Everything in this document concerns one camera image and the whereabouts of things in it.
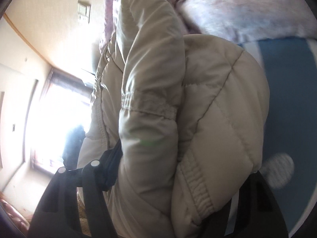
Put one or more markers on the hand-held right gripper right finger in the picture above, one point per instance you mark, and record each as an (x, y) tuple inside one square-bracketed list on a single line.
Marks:
[(262, 210)]

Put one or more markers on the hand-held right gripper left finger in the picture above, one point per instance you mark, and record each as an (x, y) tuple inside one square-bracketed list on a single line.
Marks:
[(74, 198)]

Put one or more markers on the beige puffer jacket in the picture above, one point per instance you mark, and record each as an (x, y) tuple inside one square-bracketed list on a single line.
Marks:
[(158, 109)]

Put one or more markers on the dark object by window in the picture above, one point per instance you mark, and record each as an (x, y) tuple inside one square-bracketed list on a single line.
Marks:
[(74, 146)]

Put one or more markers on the brown leather sofa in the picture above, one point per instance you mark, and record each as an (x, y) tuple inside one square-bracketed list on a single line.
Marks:
[(14, 215)]

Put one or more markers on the window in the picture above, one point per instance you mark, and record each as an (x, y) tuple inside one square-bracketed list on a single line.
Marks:
[(57, 119)]

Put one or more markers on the blue white striped bedsheet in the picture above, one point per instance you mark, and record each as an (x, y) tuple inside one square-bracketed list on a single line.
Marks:
[(292, 109)]

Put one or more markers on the pink floral duvet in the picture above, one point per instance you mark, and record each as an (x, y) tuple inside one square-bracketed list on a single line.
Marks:
[(223, 7)]

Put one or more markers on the small wall plate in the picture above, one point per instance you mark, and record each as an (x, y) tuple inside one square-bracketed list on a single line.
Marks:
[(13, 127)]

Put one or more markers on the wall switch panel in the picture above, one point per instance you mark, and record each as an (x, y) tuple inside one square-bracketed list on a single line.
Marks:
[(84, 11)]

